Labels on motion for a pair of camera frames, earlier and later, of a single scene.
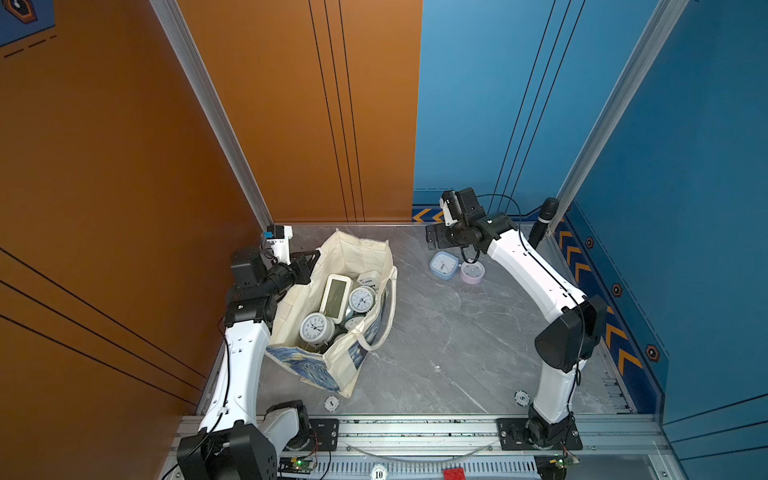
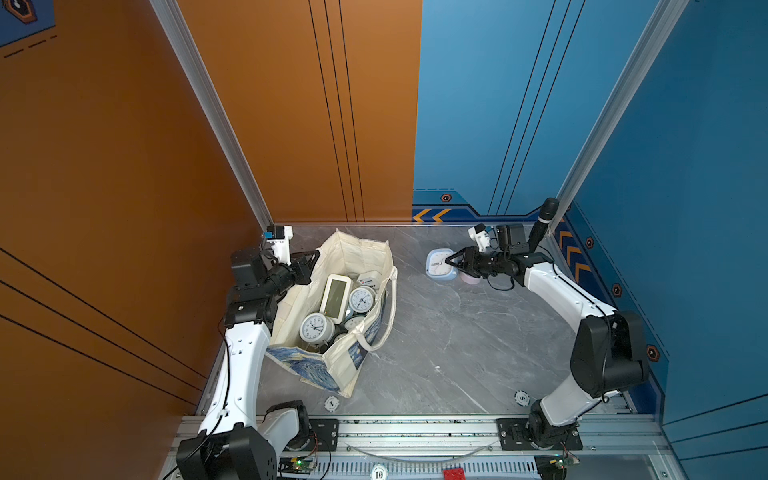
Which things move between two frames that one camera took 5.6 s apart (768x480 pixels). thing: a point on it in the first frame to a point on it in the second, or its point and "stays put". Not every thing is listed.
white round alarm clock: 317,329 stays put
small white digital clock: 369,279 stays put
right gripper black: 441,242 to 470,260
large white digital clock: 336,297 stays put
